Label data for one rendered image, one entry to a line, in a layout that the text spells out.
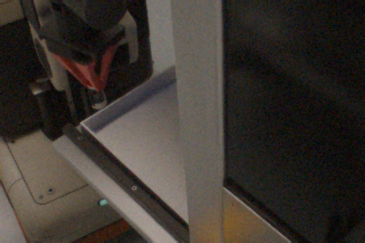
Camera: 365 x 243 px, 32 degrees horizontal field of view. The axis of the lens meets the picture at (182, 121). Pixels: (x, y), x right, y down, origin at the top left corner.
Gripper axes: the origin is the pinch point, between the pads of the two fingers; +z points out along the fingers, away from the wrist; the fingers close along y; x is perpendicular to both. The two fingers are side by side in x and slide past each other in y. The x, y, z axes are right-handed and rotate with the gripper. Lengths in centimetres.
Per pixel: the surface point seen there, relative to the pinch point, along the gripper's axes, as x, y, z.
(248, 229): -10.7, 31.4, -0.2
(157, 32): 123, -98, 104
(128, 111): 16.3, -12.2, 24.4
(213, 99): -10.0, 27.9, -16.8
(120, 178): 2.1, -2.3, 23.6
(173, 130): 17.0, -2.3, 25.1
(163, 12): 135, -104, 103
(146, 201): 0.6, 4.2, 24.2
